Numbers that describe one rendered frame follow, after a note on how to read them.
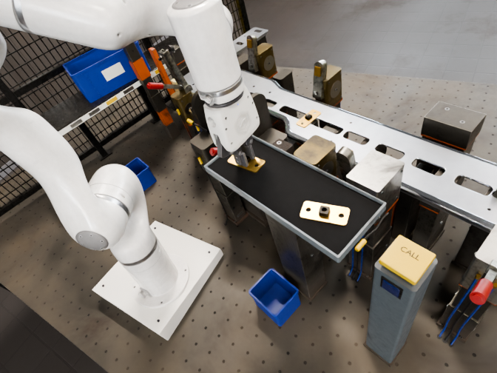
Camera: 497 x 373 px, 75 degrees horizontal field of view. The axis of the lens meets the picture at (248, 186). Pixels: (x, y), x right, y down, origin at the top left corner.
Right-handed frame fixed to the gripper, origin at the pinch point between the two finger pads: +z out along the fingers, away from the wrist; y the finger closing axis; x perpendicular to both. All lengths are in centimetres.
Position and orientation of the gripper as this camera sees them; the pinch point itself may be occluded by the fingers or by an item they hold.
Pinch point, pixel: (243, 154)
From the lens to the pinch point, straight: 71.2
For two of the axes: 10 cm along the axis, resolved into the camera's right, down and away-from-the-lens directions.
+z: 2.3, 6.4, 7.3
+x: -7.7, -3.3, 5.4
